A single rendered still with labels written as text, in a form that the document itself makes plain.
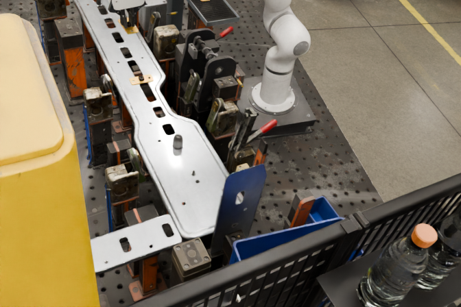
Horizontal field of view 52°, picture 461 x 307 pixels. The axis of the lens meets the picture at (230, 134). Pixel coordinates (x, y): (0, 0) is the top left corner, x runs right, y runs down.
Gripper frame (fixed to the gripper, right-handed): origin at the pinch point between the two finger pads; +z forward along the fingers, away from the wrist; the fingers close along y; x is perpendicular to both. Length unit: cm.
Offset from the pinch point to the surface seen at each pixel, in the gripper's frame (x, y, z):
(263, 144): 57, -15, 9
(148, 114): 15.7, 0.3, 27.6
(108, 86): 4.8, 9.7, 20.2
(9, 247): 108, 50, -68
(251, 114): 47, -17, 6
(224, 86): 24.5, -23.0, 16.1
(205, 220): 61, 4, 27
